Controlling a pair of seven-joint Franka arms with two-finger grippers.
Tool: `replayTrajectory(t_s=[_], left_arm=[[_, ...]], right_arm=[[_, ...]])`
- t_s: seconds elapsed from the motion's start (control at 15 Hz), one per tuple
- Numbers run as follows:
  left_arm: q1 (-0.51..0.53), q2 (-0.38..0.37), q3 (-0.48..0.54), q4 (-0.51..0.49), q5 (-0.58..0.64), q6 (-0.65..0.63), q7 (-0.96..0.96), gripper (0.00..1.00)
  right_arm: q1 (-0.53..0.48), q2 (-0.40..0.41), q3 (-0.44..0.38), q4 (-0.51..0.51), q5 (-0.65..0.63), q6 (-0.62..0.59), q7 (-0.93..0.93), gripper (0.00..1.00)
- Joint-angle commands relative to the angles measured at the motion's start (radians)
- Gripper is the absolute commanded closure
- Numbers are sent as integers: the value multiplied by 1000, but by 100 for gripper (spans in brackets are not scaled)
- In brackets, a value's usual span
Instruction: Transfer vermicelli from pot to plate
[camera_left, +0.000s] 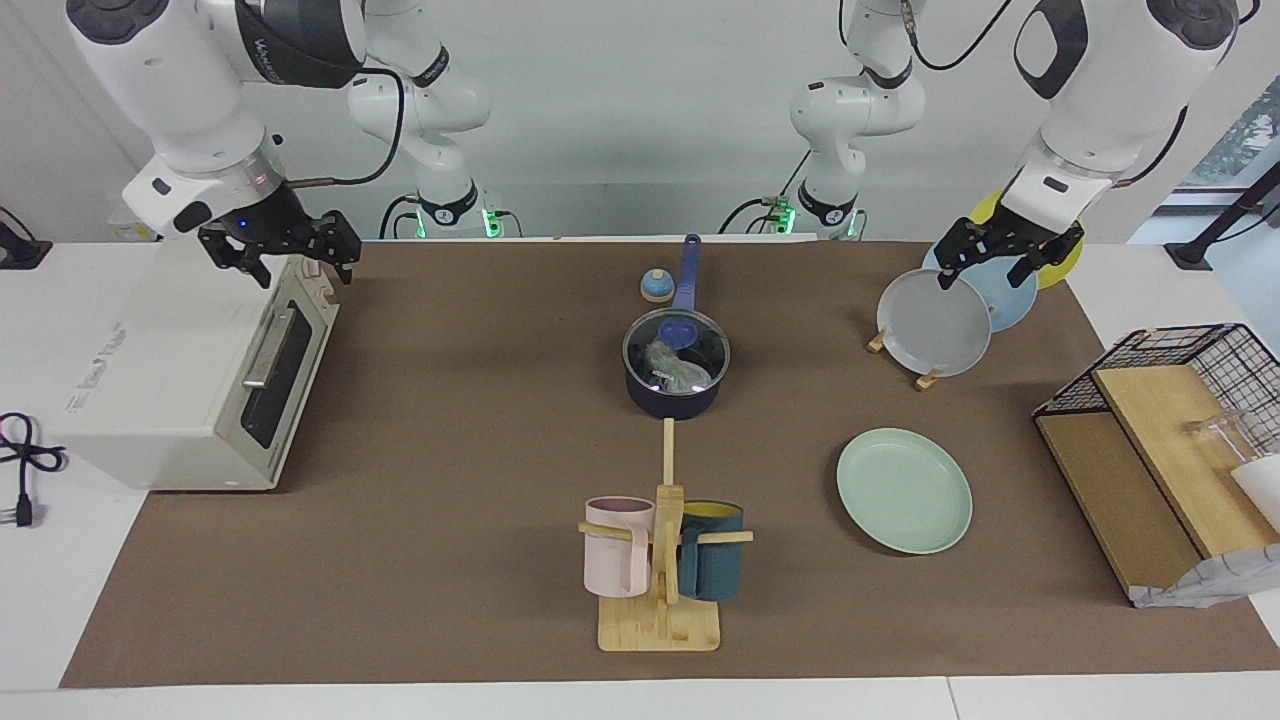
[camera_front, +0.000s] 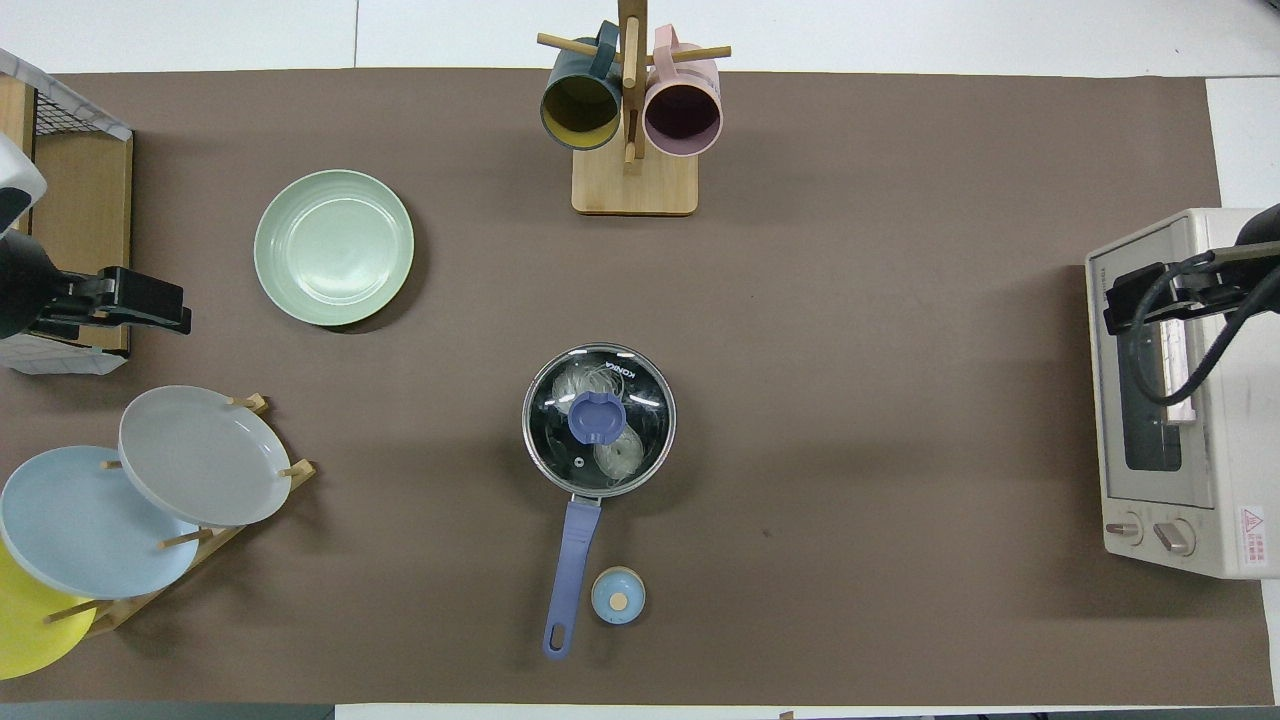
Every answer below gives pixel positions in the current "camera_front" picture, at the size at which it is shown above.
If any glass lid with purple knob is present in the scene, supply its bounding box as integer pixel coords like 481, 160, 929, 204
523, 344, 677, 495

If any brown table mat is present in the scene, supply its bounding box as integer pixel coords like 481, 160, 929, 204
0, 68, 1273, 707

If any pink mug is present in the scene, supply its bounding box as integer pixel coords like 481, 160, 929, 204
643, 25, 724, 158

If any grey plate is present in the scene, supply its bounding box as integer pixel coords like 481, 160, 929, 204
118, 385, 294, 529

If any black pot with purple handle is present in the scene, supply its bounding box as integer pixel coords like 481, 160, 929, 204
521, 342, 678, 660

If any yellow plate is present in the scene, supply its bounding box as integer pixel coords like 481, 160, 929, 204
0, 540, 98, 682

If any beige toaster oven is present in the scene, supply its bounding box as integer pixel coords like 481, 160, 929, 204
1085, 207, 1280, 580

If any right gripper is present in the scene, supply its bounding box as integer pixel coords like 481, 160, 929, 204
1102, 239, 1280, 337

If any dark teal mug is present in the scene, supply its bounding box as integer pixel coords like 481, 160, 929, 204
540, 22, 625, 152

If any wire basket with white liner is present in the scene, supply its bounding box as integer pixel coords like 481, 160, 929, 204
0, 48, 134, 377

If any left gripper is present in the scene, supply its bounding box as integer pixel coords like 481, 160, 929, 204
38, 266, 193, 339

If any wooden plate rack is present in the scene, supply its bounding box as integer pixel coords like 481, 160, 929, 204
45, 393, 317, 637

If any light blue plate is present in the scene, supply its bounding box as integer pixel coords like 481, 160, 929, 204
0, 445, 202, 601

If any wooden mug tree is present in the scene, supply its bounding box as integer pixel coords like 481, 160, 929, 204
537, 0, 732, 217

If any white vermicelli nest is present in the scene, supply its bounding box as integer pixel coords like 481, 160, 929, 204
553, 361, 641, 404
594, 430, 653, 481

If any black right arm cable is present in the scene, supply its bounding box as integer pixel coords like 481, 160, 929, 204
1126, 250, 1269, 407

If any green plate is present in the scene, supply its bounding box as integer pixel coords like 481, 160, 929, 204
253, 169, 415, 328

